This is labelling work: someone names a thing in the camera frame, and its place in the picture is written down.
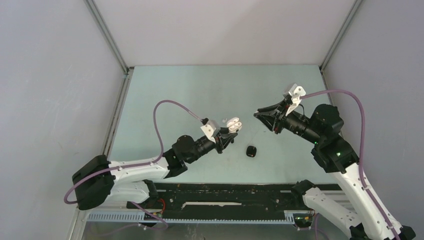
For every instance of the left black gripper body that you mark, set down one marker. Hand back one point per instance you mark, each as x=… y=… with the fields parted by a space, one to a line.
x=202 y=148

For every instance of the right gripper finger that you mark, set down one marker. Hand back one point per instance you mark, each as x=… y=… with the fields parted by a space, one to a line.
x=277 y=109
x=267 y=119

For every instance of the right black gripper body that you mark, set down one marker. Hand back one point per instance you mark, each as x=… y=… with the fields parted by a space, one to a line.
x=297 y=123

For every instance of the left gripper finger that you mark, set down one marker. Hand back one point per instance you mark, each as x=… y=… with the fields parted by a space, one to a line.
x=223 y=140
x=223 y=132

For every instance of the white earbud charging case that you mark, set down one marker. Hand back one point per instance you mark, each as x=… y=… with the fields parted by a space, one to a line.
x=234 y=125

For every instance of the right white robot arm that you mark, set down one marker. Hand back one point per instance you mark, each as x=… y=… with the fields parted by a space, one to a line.
x=369 y=219

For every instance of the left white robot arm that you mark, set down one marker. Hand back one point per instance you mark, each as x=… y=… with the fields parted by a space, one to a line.
x=101 y=180

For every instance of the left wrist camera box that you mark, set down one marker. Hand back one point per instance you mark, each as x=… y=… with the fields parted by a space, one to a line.
x=210 y=128

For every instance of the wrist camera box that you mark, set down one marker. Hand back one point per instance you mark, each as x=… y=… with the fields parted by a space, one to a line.
x=210 y=128
x=292 y=95

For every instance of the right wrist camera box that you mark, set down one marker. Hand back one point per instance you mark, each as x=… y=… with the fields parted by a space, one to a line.
x=292 y=95

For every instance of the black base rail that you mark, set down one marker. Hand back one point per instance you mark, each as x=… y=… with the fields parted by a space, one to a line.
x=224 y=202

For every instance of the left aluminium frame post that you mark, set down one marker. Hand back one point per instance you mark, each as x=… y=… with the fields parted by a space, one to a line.
x=125 y=80

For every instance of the aluminium frame post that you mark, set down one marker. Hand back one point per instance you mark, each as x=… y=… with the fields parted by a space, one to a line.
x=343 y=30
x=125 y=80

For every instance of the right aluminium frame post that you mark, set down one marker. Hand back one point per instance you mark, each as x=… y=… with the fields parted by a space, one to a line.
x=343 y=30

